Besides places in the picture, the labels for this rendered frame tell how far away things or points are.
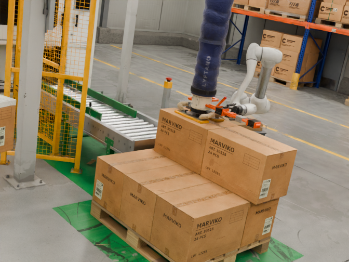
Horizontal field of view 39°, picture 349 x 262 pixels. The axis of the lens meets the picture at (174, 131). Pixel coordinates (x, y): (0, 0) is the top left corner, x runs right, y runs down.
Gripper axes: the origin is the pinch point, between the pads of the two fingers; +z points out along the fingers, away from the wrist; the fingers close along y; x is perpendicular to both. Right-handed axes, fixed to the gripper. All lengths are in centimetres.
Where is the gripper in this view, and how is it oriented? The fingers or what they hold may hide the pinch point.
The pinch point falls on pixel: (223, 111)
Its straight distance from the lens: 410.5
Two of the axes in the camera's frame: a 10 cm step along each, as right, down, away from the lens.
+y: -1.6, 9.5, 2.8
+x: -6.6, -3.1, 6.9
